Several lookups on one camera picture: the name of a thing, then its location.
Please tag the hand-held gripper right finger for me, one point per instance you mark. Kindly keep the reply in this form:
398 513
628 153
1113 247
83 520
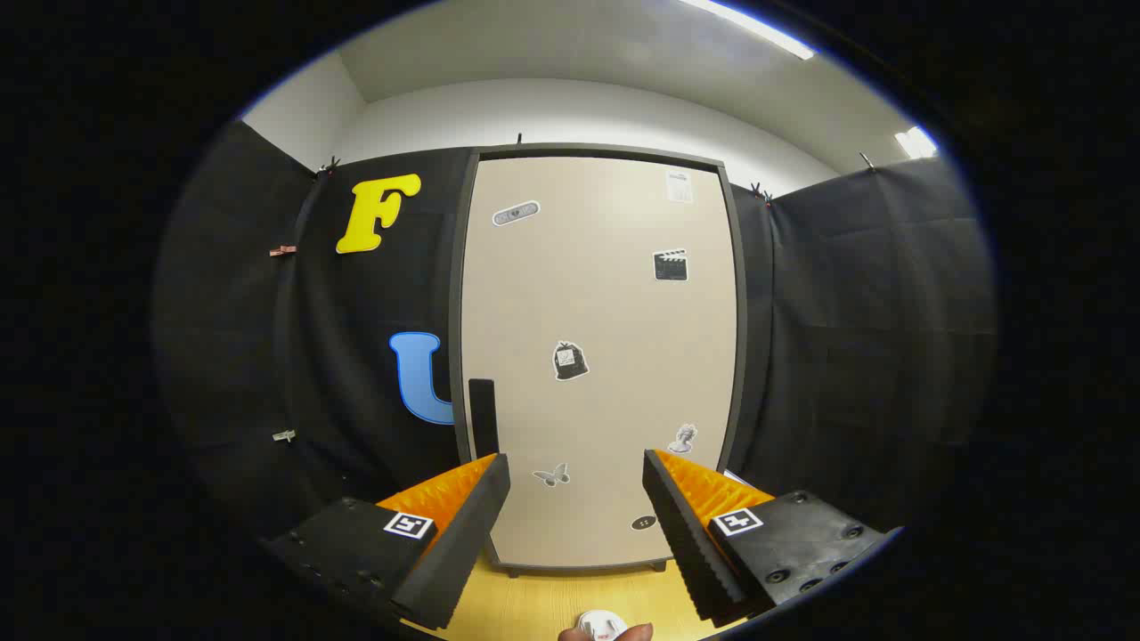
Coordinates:
681 534

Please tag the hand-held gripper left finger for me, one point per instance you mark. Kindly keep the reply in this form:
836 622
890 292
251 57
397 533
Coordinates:
472 525

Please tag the white shoe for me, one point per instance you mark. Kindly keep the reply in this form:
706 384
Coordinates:
598 621

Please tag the grey shoe cabinet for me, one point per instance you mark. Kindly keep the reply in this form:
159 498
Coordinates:
459 294

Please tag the black backdrop cloth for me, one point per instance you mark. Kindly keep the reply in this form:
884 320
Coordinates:
855 338

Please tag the small ceiling light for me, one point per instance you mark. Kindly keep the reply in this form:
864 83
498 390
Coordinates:
917 142

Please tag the long ceiling light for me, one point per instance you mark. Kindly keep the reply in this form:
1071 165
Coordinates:
757 28

